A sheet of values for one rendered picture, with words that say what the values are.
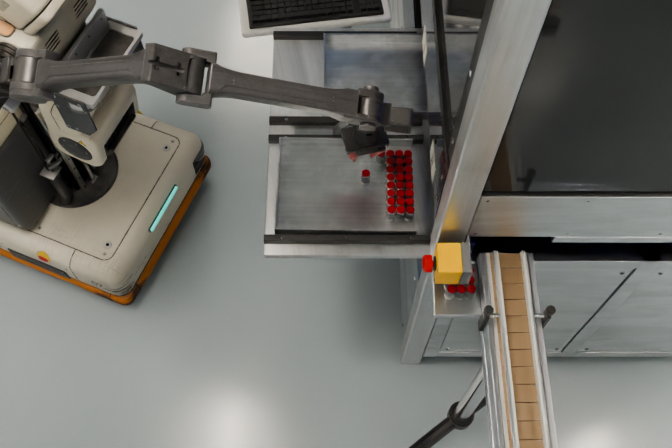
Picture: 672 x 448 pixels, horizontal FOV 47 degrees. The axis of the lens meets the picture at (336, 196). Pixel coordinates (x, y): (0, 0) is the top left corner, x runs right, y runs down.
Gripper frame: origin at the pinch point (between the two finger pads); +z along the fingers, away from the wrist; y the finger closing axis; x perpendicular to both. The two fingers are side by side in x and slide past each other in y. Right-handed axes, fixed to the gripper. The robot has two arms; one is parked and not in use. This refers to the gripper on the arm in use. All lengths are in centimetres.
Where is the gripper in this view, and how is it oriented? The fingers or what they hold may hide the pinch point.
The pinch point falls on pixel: (362, 156)
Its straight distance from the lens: 188.1
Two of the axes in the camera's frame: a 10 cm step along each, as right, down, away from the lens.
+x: -2.6, -8.6, 4.4
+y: 9.7, -2.1, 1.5
